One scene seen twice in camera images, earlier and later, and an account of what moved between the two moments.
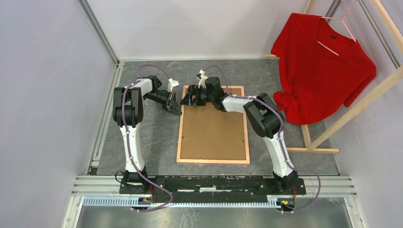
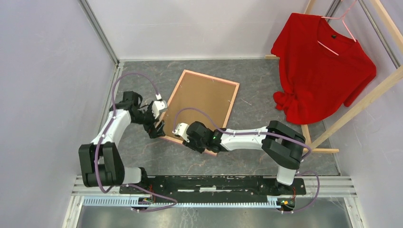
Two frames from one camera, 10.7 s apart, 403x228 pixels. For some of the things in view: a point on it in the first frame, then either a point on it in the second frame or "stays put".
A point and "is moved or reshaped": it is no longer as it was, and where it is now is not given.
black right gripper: x=187 y=99 → x=190 y=145
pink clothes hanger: x=345 y=23 stays put
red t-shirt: x=321 y=70 stays put
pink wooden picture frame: x=246 y=161 → x=197 y=97
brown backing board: x=209 y=134 is moved or reshaped
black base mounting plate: x=214 y=185 stays put
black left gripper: x=173 y=105 → x=154 y=132
